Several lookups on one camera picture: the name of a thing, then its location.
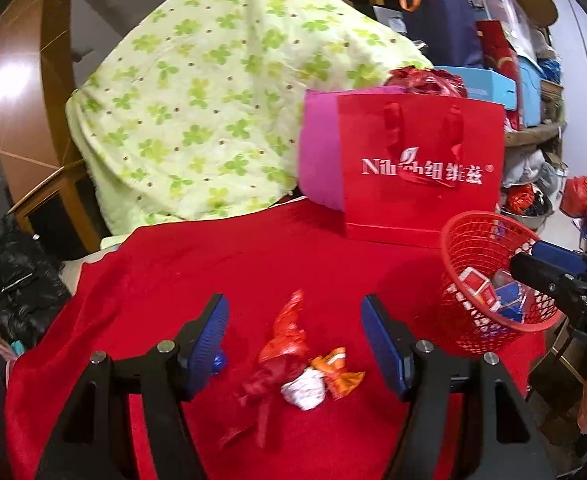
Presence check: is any green clover quilt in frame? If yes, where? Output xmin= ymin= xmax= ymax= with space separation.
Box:
xmin=66 ymin=0 xmax=428 ymax=235

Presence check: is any orange snack wrapper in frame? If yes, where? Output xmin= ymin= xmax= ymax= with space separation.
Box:
xmin=311 ymin=347 xmax=365 ymax=400

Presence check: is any red paper gift bag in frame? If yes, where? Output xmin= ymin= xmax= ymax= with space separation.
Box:
xmin=337 ymin=92 xmax=506 ymax=248

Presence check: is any clear plastic storage box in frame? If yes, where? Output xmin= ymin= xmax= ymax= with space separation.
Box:
xmin=468 ymin=0 xmax=536 ymax=62

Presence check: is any white paper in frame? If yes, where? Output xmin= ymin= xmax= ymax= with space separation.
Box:
xmin=280 ymin=367 xmax=326 ymax=412

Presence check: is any wooden cabinet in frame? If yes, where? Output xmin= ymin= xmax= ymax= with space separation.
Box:
xmin=10 ymin=160 xmax=109 ymax=260

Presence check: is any light blue shoe box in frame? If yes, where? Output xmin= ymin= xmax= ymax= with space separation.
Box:
xmin=438 ymin=66 xmax=517 ymax=110

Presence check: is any black puffer jacket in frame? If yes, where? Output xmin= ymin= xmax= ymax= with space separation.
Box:
xmin=0 ymin=214 xmax=71 ymax=349

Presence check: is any red fleece blanket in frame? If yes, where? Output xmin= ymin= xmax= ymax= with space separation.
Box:
xmin=5 ymin=200 xmax=455 ymax=479

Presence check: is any metal basin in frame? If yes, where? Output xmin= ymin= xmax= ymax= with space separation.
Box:
xmin=499 ymin=195 xmax=554 ymax=232

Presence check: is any red white medicine box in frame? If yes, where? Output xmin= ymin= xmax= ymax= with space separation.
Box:
xmin=459 ymin=266 xmax=501 ymax=311

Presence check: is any red plastic mesh basket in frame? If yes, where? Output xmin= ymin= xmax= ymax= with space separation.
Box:
xmin=439 ymin=211 xmax=561 ymax=354

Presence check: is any blue plastic bag ball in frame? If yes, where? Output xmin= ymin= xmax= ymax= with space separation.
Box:
xmin=211 ymin=350 xmax=228 ymax=375

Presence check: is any blue medicine box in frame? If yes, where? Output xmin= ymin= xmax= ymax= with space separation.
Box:
xmin=491 ymin=282 xmax=527 ymax=323

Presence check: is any red liquor box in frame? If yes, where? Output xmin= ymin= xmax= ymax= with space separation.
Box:
xmin=476 ymin=20 xmax=522 ymax=131

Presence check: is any dark red plastic bag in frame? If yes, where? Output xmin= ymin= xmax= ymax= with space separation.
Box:
xmin=385 ymin=66 xmax=468 ymax=98

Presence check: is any navy blue tote bag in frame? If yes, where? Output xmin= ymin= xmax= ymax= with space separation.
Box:
xmin=399 ymin=0 xmax=483 ymax=68

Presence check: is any wooden shelf table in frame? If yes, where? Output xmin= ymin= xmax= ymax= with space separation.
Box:
xmin=505 ymin=122 xmax=567 ymax=148

